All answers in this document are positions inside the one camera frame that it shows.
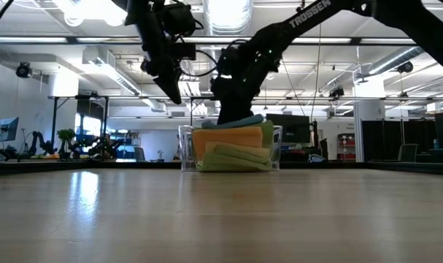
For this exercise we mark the clear plastic bin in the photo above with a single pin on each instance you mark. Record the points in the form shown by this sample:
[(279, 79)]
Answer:
[(186, 146)]

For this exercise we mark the pale green microfiber towel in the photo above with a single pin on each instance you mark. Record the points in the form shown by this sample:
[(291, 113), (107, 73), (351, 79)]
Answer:
[(228, 162)]

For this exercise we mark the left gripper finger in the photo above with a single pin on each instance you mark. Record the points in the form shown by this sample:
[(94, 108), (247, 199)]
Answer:
[(172, 87)]

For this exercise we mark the black stand with screen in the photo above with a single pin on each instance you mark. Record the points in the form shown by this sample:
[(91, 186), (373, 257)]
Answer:
[(93, 109)]

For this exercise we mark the green potted plant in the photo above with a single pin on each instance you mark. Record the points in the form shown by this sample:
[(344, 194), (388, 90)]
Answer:
[(66, 135)]

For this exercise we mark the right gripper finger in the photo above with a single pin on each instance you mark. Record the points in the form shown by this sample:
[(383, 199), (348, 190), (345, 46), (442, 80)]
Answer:
[(235, 115)]

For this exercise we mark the black light bar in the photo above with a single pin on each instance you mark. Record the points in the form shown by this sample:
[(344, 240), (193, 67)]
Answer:
[(334, 40)]

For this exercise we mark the blue microfiber towel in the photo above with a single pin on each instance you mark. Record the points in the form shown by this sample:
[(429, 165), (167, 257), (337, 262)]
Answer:
[(235, 122)]

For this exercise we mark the small blue bottle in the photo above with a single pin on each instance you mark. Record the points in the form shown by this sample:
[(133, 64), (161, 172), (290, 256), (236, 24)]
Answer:
[(436, 144)]

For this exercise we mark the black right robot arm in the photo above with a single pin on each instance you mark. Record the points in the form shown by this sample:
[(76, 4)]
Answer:
[(334, 14)]

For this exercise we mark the yellow microfiber towel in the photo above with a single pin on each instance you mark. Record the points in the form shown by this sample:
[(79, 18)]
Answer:
[(250, 150)]

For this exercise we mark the black partition panels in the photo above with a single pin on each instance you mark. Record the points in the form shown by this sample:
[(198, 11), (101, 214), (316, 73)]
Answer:
[(381, 135)]

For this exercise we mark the orange microfiber towel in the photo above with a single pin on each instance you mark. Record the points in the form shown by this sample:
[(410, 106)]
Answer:
[(225, 140)]

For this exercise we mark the black hanging spotlight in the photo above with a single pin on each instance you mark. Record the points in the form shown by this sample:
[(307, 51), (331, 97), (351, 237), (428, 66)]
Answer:
[(24, 69), (336, 93), (404, 66)]

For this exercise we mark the black aluminium table frame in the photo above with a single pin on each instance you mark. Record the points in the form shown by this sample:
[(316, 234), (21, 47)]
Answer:
[(97, 166)]

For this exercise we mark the black monitor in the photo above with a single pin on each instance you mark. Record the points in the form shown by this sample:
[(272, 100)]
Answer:
[(290, 128)]

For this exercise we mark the black background robot arm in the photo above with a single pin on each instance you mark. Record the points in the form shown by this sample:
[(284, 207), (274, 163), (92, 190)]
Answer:
[(38, 138), (97, 146)]

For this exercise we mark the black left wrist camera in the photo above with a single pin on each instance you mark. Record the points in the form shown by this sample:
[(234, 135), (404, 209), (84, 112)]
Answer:
[(184, 51)]

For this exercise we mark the red and white cabinet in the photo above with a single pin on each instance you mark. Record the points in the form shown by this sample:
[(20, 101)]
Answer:
[(346, 144)]

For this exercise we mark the white and blue bag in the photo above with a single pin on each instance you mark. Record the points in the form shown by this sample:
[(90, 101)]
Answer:
[(317, 158)]

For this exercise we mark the small grey desk lamp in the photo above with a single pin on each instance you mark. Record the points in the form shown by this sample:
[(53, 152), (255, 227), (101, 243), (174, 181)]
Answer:
[(160, 155)]

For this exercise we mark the grey office chair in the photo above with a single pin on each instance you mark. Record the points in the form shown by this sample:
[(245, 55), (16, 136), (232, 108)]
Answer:
[(408, 151)]

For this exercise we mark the grey framed monitor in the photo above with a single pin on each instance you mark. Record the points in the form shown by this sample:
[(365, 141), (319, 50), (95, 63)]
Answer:
[(7, 128)]

